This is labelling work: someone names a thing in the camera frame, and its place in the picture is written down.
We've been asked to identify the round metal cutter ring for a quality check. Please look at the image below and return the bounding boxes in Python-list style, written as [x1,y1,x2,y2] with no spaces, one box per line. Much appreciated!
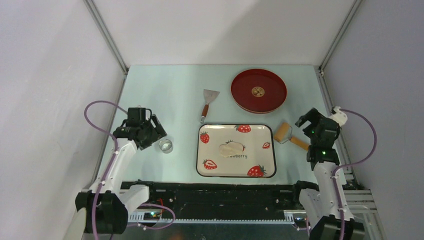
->
[158,138,174,155]

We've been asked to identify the wooden dough roller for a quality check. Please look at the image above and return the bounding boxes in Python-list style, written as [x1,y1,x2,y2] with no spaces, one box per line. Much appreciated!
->
[273,122,310,151]

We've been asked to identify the strawberry print rectangular tray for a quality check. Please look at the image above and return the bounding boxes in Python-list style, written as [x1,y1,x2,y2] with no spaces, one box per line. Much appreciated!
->
[196,124,277,178]

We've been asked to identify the white dough piece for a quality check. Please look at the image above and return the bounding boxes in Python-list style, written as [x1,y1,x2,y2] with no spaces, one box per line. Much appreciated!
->
[218,141,245,158]

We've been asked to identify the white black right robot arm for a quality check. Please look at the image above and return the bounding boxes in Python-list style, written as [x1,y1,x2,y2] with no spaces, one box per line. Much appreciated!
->
[290,106,366,240]

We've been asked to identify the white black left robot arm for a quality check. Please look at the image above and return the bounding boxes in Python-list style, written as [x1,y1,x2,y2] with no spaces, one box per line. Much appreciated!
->
[75,107,167,235]

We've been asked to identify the round red lacquer tray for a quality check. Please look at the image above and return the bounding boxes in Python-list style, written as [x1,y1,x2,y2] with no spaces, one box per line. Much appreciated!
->
[230,68,288,114]

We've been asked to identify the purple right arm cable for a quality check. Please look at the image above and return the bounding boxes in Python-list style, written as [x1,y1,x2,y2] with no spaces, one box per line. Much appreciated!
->
[304,108,379,240]

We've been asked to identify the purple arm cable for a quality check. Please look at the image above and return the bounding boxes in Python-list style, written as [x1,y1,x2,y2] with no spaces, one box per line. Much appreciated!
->
[304,108,379,240]
[83,100,176,240]

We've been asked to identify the metal scraper wooden handle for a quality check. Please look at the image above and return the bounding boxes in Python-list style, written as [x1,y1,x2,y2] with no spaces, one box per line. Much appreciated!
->
[200,89,220,124]

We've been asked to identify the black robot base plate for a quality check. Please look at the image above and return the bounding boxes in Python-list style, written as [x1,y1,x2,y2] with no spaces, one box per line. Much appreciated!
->
[119,181,324,221]

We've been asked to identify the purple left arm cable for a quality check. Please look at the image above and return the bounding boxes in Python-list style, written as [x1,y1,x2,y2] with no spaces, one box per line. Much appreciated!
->
[83,100,176,240]

